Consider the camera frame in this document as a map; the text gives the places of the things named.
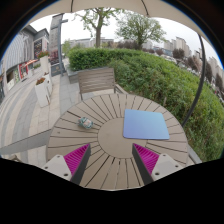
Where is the grey shop building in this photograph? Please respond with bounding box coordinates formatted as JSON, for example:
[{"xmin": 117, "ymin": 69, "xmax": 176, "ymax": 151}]
[{"xmin": 0, "ymin": 25, "xmax": 49, "ymax": 102}]

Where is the left bare-trunk tree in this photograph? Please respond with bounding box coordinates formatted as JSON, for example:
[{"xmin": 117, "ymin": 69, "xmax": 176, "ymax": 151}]
[{"xmin": 74, "ymin": 7, "xmax": 122, "ymax": 48}]

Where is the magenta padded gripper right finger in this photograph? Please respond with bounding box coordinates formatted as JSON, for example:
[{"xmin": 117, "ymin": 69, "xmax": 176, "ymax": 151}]
[{"xmin": 132, "ymin": 144, "xmax": 182, "ymax": 185}]

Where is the slatted wooden chair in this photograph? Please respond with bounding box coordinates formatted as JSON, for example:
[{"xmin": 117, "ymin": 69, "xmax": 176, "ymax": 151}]
[{"xmin": 78, "ymin": 67, "xmax": 125, "ymax": 97}]

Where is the white flower planter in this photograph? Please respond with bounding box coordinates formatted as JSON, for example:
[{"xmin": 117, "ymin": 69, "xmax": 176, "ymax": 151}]
[
  {"xmin": 38, "ymin": 51, "xmax": 49, "ymax": 73},
  {"xmin": 35, "ymin": 77, "xmax": 50, "ymax": 107}
]

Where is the green hedge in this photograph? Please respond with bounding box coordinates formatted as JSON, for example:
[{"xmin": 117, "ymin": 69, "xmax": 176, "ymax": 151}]
[{"xmin": 68, "ymin": 48, "xmax": 224, "ymax": 161}]

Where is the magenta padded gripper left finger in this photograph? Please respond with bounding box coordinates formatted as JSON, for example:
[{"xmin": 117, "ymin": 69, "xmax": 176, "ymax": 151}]
[{"xmin": 42, "ymin": 144, "xmax": 91, "ymax": 185}]

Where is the right leafy tree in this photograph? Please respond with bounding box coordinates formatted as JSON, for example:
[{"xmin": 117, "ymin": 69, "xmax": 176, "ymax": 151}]
[{"xmin": 115, "ymin": 12, "xmax": 166, "ymax": 49}]

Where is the grey sign pillar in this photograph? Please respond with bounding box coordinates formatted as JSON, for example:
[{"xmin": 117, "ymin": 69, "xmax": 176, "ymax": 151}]
[{"xmin": 49, "ymin": 13, "xmax": 67, "ymax": 76}]

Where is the green white computer mouse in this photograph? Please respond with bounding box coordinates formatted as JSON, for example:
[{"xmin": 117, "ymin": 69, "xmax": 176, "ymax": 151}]
[{"xmin": 78, "ymin": 117, "xmax": 93, "ymax": 129}]

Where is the far white flower planter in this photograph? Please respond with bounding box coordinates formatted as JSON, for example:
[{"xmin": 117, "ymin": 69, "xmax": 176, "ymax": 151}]
[{"xmin": 38, "ymin": 51, "xmax": 49, "ymax": 73}]

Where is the near white flower planter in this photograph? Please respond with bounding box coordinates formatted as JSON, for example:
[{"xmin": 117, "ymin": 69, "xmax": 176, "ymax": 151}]
[{"xmin": 35, "ymin": 77, "xmax": 50, "ymax": 107}]

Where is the round slatted wooden table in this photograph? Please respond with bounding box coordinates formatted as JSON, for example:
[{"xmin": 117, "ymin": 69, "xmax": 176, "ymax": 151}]
[{"xmin": 47, "ymin": 94, "xmax": 188, "ymax": 190}]

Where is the dark curved umbrella pole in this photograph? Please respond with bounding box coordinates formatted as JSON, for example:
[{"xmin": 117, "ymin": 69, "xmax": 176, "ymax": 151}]
[{"xmin": 181, "ymin": 33, "xmax": 207, "ymax": 128}]

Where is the beige patio umbrella canopy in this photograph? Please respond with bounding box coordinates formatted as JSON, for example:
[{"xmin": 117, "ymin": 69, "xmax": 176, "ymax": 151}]
[{"xmin": 28, "ymin": 0, "xmax": 210, "ymax": 42}]

